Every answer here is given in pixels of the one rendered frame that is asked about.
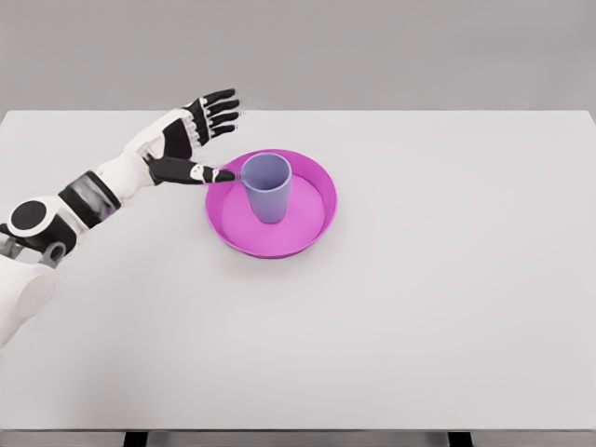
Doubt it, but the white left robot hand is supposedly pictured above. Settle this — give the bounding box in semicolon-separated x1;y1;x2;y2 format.
123;88;242;187

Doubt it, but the lavender plastic cup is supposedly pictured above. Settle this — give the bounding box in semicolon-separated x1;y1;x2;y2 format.
239;153;293;224

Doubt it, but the magenta round plate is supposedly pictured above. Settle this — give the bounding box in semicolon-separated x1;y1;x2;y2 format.
205;149;338;260

